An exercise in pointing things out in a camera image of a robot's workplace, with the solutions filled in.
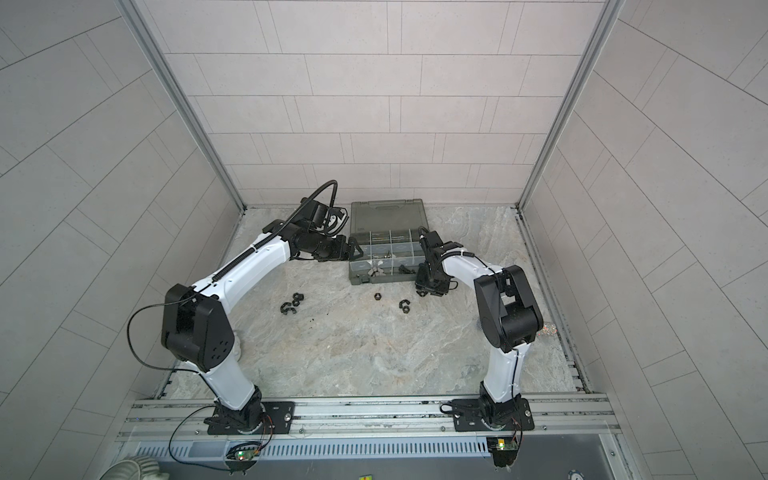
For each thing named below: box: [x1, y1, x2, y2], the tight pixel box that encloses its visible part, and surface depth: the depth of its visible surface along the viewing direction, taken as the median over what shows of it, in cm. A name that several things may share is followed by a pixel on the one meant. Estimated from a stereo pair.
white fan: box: [99, 455, 160, 480], surface depth 63 cm
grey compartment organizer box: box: [348, 199, 428, 285], surface depth 101 cm
